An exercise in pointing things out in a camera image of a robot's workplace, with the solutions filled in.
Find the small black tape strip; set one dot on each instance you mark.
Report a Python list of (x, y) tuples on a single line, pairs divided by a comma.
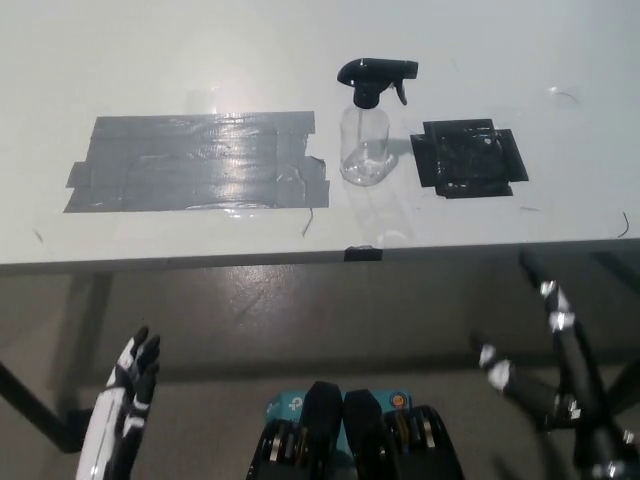
[(363, 254)]

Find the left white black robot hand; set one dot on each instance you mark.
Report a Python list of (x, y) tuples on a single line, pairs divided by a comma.
[(107, 430)]

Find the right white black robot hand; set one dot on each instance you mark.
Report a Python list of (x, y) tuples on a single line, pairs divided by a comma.
[(595, 400)]

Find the grey duct tape patch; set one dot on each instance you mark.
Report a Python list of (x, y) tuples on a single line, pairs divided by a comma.
[(200, 162)]

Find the black teal robot torso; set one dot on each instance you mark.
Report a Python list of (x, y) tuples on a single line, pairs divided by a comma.
[(350, 435)]

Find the black tape patch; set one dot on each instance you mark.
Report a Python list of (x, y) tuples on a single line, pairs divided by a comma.
[(467, 160)]

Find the black spray trigger lid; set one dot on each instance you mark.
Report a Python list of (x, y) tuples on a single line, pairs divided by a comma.
[(372, 72)]

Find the clear plastic spray bottle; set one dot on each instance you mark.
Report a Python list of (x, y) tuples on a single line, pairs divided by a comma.
[(365, 145)]

